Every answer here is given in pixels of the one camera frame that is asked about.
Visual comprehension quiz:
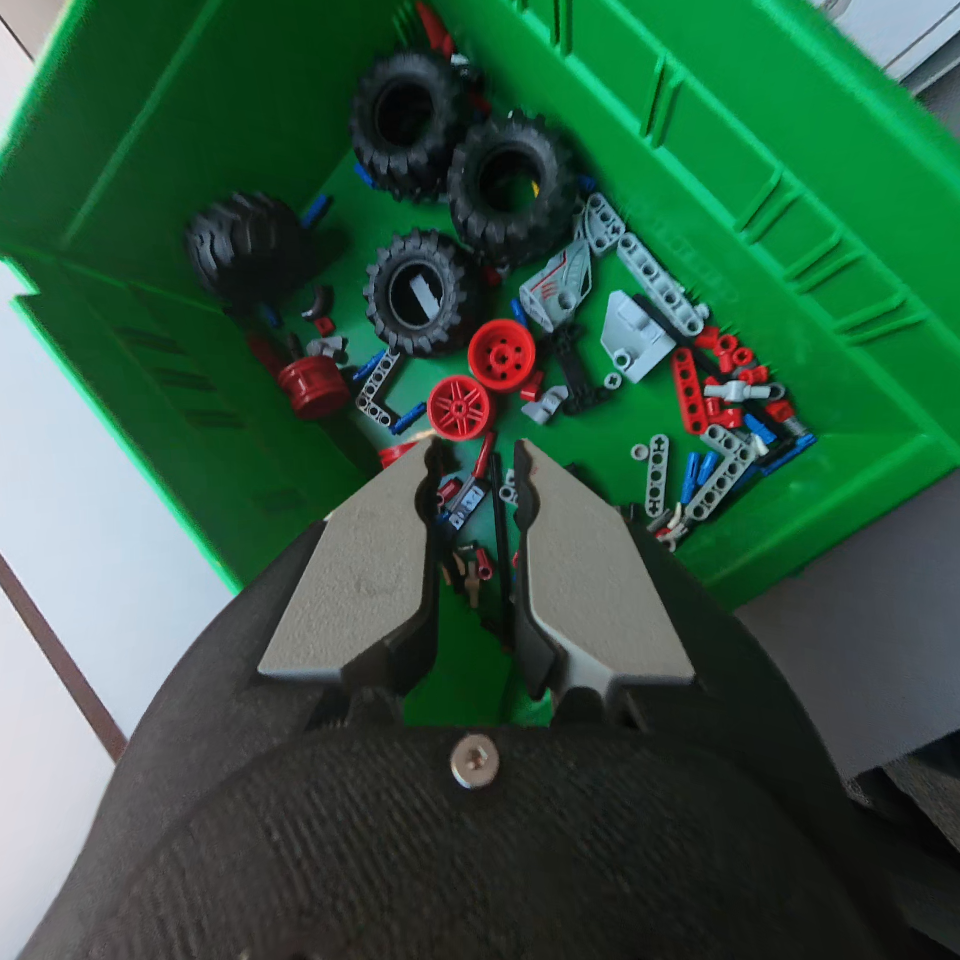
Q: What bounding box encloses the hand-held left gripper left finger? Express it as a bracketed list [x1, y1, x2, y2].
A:
[257, 436, 445, 697]

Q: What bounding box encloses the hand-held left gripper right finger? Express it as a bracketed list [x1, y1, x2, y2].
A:
[511, 438, 697, 702]

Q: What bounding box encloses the green plastic bin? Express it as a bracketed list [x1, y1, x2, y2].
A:
[0, 0, 960, 612]

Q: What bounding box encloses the long black lego axle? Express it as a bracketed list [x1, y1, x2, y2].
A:
[489, 450, 519, 601]

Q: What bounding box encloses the short grey lego beam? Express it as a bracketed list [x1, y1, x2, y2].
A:
[645, 433, 671, 519]

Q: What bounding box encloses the heap of small lego pieces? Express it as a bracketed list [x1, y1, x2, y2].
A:
[436, 431, 519, 609]
[693, 322, 819, 481]

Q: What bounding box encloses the grey bent lego beam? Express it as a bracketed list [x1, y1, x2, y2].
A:
[682, 425, 762, 524]

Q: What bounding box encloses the grey angled lego beam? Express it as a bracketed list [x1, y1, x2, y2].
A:
[354, 348, 402, 421]

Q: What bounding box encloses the red lego wheel rim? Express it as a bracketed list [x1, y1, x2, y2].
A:
[277, 354, 352, 420]
[426, 373, 492, 441]
[467, 318, 537, 393]

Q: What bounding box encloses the red lego beam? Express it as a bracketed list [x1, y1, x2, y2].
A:
[671, 347, 714, 436]

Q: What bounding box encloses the plain grey lego panel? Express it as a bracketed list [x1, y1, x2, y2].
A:
[600, 291, 680, 384]

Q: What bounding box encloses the black lego tyre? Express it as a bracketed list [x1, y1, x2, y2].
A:
[183, 191, 316, 309]
[363, 228, 485, 357]
[348, 51, 474, 204]
[447, 111, 579, 267]

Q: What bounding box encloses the grey printed lego panel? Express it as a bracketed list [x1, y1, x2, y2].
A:
[519, 240, 596, 331]

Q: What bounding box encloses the long grey lego beam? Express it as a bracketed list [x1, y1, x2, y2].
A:
[616, 232, 710, 336]

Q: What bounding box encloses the grey triangular lego beam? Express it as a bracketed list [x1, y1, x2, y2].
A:
[581, 192, 627, 256]

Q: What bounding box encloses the red curved lego piece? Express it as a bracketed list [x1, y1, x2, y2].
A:
[414, 0, 455, 57]

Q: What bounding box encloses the black lego frame piece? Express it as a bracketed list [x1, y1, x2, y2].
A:
[547, 324, 624, 416]

